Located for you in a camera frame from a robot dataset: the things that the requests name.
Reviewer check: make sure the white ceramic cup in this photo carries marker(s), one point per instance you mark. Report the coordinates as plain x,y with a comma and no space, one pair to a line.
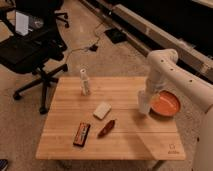
144,102

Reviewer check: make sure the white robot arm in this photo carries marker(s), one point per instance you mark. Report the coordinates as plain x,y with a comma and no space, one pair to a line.
163,65

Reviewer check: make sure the orange ceramic bowl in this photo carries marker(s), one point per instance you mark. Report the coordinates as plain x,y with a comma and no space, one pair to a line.
165,103

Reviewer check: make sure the white sponge block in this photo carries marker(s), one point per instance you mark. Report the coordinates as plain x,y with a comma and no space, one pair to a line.
102,110

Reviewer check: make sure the small white bottle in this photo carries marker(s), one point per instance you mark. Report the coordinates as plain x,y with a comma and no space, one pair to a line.
84,82

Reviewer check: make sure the red chili pepper toy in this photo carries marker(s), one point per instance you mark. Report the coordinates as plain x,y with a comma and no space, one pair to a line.
108,127

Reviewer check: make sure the black orange candy bar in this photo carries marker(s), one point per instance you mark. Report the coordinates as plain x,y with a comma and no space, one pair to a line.
81,135

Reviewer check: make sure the black floor plate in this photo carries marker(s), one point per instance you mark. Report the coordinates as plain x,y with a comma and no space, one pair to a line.
115,35

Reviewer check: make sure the black office chair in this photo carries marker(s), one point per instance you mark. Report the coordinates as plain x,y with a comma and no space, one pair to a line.
28,53

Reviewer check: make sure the white paper on chair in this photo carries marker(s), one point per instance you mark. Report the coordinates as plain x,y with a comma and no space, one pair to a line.
21,23

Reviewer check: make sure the dark object floor corner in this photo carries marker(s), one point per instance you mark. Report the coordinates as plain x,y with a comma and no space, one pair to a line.
3,164

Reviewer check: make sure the long aluminium rail beam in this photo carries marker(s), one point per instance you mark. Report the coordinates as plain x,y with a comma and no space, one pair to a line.
196,60

